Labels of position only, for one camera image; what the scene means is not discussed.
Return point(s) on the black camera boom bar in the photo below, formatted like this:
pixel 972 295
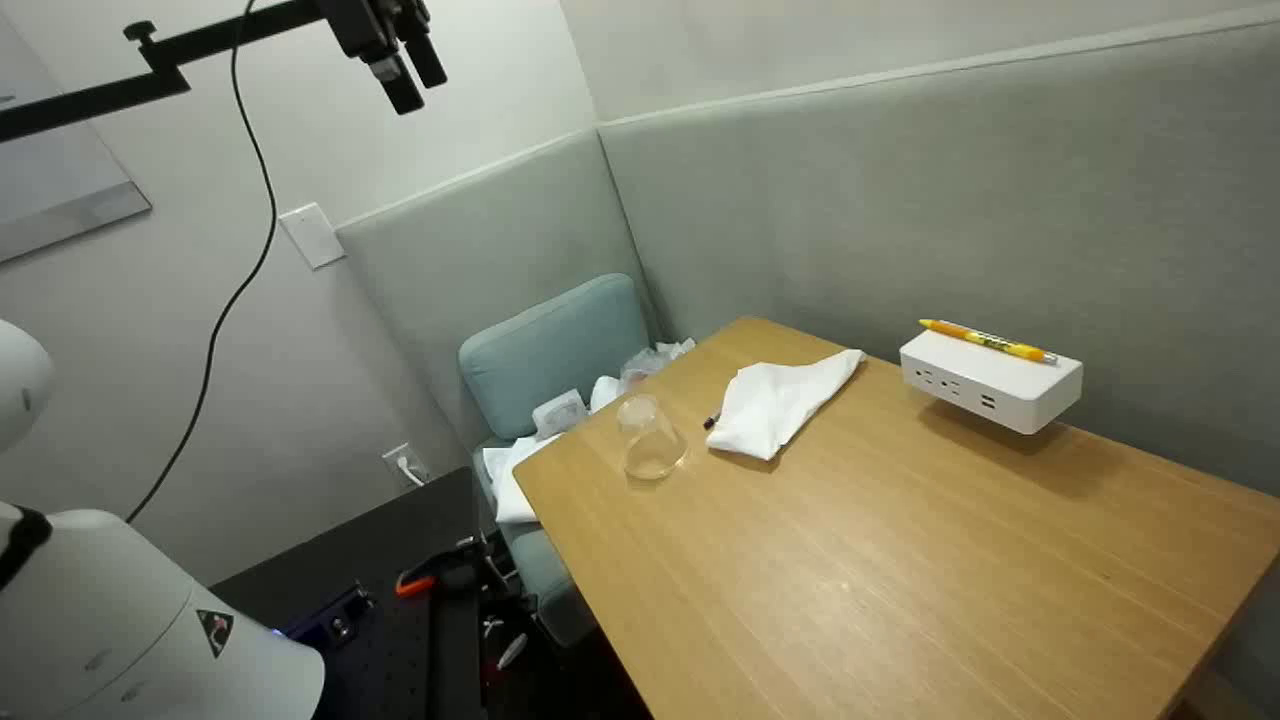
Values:
pixel 200 40

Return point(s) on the white router box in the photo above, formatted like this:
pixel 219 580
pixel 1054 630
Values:
pixel 985 380

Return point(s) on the clear drinking glass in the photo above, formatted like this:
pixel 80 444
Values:
pixel 652 444

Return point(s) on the white wiping cloth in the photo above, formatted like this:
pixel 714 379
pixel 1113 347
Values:
pixel 775 402

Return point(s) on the white wall plate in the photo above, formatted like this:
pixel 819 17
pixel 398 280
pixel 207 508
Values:
pixel 315 239

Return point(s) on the black orange-tipped clamp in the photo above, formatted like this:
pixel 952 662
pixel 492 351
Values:
pixel 435 570

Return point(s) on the grey framed whiteboard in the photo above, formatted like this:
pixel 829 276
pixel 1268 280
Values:
pixel 53 201

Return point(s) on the yellow marker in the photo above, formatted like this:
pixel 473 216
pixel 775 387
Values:
pixel 985 341

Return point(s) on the small black cap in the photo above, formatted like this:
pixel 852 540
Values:
pixel 708 423

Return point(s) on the black equipment cart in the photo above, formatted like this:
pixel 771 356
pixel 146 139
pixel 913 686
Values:
pixel 333 640

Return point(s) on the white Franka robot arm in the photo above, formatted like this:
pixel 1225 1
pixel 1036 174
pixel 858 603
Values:
pixel 107 625

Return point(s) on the white papers on chair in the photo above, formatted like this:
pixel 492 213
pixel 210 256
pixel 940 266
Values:
pixel 515 481

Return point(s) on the white wall outlet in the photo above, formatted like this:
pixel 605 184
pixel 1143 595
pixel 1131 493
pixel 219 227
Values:
pixel 405 465

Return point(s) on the teal upholstered chair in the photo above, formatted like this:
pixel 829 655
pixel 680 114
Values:
pixel 552 347

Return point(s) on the black mounted camera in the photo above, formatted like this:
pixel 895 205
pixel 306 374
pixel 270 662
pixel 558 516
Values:
pixel 387 47

